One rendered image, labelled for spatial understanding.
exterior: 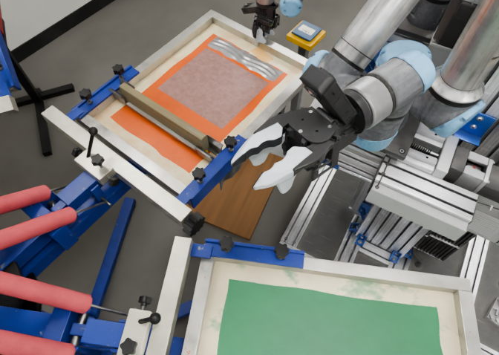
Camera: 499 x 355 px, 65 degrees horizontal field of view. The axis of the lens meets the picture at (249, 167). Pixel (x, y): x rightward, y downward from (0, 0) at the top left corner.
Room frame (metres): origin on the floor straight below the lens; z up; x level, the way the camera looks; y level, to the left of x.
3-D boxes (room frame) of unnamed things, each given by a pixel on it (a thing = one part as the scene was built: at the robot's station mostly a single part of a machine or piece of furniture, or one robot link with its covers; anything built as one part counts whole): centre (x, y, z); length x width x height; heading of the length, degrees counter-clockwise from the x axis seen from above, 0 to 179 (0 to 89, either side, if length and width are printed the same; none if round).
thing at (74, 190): (0.62, 0.53, 1.02); 0.17 x 0.06 x 0.05; 142
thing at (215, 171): (0.70, 0.11, 0.98); 0.30 x 0.05 x 0.07; 142
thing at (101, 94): (1.04, 0.55, 0.98); 0.30 x 0.05 x 0.07; 142
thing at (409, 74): (0.45, -0.24, 1.65); 0.11 x 0.08 x 0.09; 127
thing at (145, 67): (1.06, 0.19, 0.97); 0.79 x 0.58 x 0.04; 142
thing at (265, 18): (1.34, -0.07, 1.12); 0.09 x 0.08 x 0.12; 52
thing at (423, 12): (1.15, -0.61, 1.31); 0.15 x 0.15 x 0.10
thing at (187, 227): (0.49, 0.18, 1.02); 0.07 x 0.06 x 0.07; 142
